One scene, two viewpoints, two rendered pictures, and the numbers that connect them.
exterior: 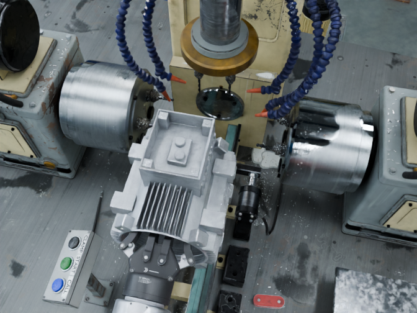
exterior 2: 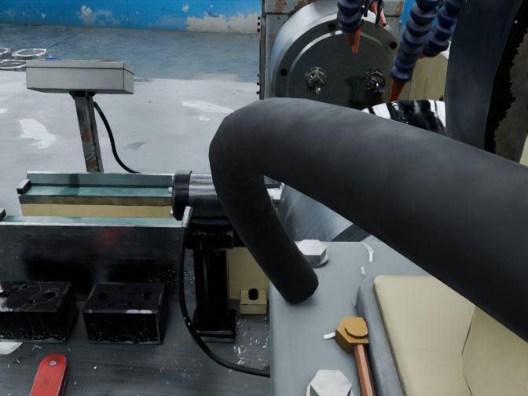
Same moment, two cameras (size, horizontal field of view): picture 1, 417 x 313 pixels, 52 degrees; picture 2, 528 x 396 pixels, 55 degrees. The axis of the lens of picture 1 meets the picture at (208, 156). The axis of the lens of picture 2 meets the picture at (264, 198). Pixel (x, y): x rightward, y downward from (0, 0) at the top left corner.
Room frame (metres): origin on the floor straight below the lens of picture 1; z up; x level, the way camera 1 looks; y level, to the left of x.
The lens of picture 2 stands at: (0.41, -0.63, 1.31)
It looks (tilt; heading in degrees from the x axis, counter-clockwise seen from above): 30 degrees down; 78
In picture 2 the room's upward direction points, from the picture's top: 1 degrees clockwise
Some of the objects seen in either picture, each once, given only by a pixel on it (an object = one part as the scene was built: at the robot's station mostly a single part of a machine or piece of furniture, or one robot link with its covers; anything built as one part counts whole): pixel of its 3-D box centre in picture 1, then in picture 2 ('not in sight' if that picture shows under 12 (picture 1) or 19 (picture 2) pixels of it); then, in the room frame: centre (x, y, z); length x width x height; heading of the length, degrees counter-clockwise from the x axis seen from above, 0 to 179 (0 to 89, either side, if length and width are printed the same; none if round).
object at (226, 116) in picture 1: (219, 105); not in sight; (0.77, -0.03, 1.02); 0.15 x 0.02 x 0.15; 79
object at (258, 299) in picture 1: (268, 301); (49, 386); (0.25, -0.17, 0.81); 0.09 x 0.03 x 0.02; 86
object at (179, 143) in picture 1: (179, 153); not in sight; (0.37, 0.05, 1.41); 0.12 x 0.11 x 0.07; 169
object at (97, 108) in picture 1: (94, 104); (332, 66); (0.75, 0.33, 1.04); 0.37 x 0.25 x 0.25; 79
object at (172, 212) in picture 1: (177, 197); not in sight; (0.33, 0.06, 1.32); 0.20 x 0.19 x 0.19; 169
